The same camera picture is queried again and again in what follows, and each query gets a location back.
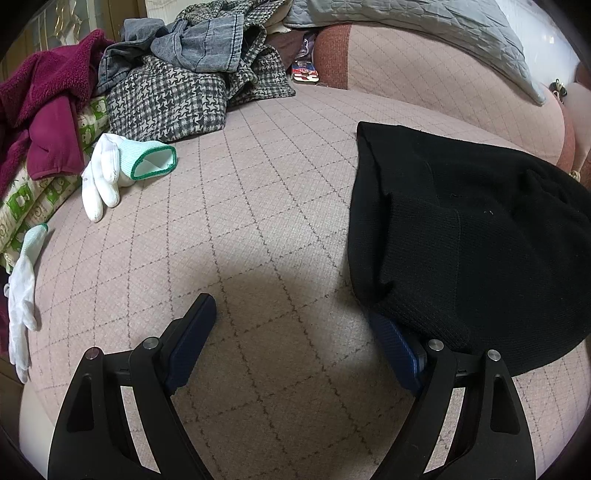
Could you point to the grey denim garment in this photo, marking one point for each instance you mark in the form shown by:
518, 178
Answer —
198, 46

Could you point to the pink quilted bed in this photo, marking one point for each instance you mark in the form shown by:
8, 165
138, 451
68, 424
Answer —
254, 207

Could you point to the green patterned folded blanket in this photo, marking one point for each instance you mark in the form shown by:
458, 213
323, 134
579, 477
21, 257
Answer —
32, 203

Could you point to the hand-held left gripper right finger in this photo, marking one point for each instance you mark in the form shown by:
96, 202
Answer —
397, 348

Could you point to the glass cabinet with gold ornaments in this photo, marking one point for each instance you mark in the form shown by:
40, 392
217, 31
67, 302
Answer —
69, 23

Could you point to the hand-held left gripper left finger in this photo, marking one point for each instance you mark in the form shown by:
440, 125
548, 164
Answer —
189, 350

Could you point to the maroon fleece garment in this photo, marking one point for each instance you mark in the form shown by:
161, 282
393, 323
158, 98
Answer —
41, 92

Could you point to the houndstooth coat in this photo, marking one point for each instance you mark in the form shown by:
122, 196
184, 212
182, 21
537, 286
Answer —
171, 101

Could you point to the grey quilted pillow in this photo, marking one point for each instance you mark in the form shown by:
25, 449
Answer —
415, 27

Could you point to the dark purple cloth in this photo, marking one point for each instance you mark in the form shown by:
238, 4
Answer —
284, 48

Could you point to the cream cloth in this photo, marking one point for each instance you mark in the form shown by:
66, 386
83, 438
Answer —
279, 16

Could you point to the red printed packet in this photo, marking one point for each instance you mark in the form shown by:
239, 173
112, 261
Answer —
304, 71

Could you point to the black pants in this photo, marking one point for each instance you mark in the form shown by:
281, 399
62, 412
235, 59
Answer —
461, 230

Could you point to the pink quilted pillow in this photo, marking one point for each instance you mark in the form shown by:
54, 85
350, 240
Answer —
415, 83

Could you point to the white glove with green cuff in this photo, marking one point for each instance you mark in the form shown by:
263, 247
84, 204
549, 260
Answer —
21, 300
104, 170

